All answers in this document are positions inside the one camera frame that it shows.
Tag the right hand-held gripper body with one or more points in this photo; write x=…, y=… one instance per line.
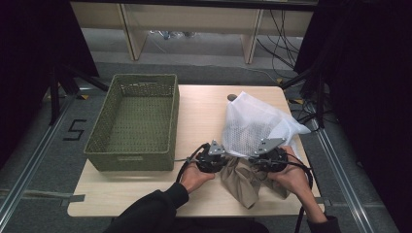
x=270, y=158

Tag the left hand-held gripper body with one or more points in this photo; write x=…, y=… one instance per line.
x=212, y=161

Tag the beige garment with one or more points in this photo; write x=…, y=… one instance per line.
x=241, y=184

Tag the white mesh laundry bag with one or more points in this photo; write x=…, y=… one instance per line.
x=249, y=119

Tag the green woven basket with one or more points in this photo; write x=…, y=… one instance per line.
x=129, y=163

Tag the person's left hand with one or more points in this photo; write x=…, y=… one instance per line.
x=194, y=178

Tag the person's right hand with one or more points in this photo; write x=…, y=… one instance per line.
x=293, y=174

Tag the person's dark clothing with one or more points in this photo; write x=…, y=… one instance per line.
x=220, y=227

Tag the black metal stand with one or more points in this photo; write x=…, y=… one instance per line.
x=320, y=97
x=54, y=97

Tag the black curtain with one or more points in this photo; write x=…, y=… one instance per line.
x=29, y=64
x=372, y=97

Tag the clear plastic clutter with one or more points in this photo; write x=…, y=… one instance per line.
x=171, y=34

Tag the light wooden desk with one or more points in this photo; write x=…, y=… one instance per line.
x=194, y=19

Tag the metal floor rail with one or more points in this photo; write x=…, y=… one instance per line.
x=343, y=181
x=29, y=168

